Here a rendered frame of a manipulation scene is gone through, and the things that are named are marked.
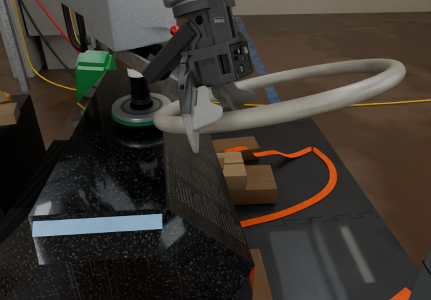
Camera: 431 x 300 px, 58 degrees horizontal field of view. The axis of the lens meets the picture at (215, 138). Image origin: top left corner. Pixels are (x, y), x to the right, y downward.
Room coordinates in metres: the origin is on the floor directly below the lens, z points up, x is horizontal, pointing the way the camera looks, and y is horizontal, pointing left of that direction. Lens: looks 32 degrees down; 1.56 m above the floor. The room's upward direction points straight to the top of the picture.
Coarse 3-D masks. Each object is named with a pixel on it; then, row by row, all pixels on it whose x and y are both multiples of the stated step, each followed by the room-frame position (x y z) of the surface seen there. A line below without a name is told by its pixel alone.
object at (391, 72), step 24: (288, 72) 0.92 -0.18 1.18; (312, 72) 0.89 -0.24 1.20; (336, 72) 0.85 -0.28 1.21; (360, 72) 0.80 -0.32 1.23; (384, 72) 0.57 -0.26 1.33; (312, 96) 0.50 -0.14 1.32; (336, 96) 0.50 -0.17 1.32; (360, 96) 0.51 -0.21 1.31; (168, 120) 0.58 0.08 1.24; (240, 120) 0.49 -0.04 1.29; (264, 120) 0.48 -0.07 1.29; (288, 120) 0.48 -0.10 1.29
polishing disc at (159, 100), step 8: (128, 96) 1.32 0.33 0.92; (152, 96) 1.32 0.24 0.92; (160, 96) 1.32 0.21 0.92; (120, 104) 1.25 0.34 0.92; (128, 104) 1.25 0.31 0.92; (160, 104) 1.25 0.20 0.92; (112, 112) 1.21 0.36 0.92; (120, 112) 1.19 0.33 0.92; (128, 112) 1.19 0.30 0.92; (136, 112) 1.19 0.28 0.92; (144, 112) 1.19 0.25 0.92; (152, 112) 1.19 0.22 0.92; (128, 120) 1.15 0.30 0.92; (136, 120) 1.15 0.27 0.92; (144, 120) 1.15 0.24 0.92; (152, 120) 1.16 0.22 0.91
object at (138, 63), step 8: (88, 40) 1.35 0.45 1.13; (96, 40) 1.37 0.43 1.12; (104, 48) 1.32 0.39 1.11; (152, 48) 1.26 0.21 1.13; (160, 48) 1.21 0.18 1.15; (120, 56) 1.21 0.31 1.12; (128, 56) 1.15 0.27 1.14; (136, 56) 1.10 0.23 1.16; (128, 64) 1.16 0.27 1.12; (136, 64) 1.11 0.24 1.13; (144, 64) 1.06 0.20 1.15; (176, 72) 1.08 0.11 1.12; (168, 80) 0.95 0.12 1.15; (176, 80) 0.91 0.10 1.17; (168, 88) 0.95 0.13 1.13; (176, 88) 0.91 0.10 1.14; (176, 96) 0.91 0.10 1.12
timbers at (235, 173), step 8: (232, 152) 1.98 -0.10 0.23; (240, 152) 1.98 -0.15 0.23; (224, 160) 1.89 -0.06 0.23; (232, 160) 1.89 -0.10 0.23; (240, 160) 1.89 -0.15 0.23; (224, 168) 1.81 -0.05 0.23; (232, 168) 1.81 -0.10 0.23; (240, 168) 1.81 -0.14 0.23; (224, 176) 1.74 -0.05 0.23; (232, 176) 1.74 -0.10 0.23; (240, 176) 1.74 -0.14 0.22; (232, 184) 1.74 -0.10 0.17; (240, 184) 1.74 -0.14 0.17
